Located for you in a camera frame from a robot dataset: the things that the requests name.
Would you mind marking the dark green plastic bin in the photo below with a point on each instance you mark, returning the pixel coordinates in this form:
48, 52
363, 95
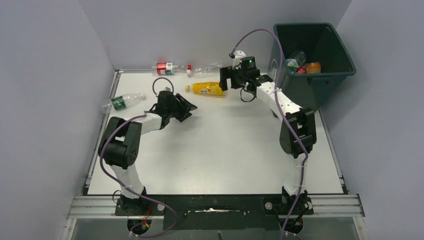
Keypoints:
322, 44

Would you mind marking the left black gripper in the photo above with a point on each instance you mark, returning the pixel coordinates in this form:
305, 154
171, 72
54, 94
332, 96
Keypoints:
185, 108

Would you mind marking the yellow juice bottle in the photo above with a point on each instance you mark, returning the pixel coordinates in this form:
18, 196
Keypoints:
210, 88

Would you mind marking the blue white label bottle front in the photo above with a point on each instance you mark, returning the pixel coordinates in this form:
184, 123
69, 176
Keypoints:
296, 60

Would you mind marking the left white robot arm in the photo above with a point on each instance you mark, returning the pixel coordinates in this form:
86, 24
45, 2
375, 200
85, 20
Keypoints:
120, 142

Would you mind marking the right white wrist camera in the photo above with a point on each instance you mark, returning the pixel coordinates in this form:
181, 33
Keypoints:
237, 57

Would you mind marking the red label bottle at back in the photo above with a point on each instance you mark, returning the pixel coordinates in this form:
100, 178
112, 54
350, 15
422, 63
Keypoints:
171, 68

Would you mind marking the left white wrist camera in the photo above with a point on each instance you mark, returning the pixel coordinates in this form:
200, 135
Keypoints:
168, 89

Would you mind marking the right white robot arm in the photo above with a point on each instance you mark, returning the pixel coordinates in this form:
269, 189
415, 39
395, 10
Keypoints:
298, 126

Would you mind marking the orange tea bottle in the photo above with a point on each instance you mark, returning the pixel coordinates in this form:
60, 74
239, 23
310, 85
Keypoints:
313, 68

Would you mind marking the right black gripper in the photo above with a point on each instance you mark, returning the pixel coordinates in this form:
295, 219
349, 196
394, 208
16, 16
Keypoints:
227, 73

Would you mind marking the red blue label bottle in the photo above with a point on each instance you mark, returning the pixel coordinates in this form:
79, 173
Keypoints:
301, 70

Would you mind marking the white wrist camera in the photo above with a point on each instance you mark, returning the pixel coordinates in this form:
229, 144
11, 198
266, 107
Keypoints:
168, 89
237, 57

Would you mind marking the clear crushed bottle at back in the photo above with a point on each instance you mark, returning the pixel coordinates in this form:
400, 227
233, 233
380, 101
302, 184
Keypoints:
208, 70

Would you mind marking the green label bottle far left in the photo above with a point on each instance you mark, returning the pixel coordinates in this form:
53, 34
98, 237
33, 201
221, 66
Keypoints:
122, 102

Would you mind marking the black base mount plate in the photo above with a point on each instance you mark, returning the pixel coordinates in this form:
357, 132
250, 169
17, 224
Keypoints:
219, 212

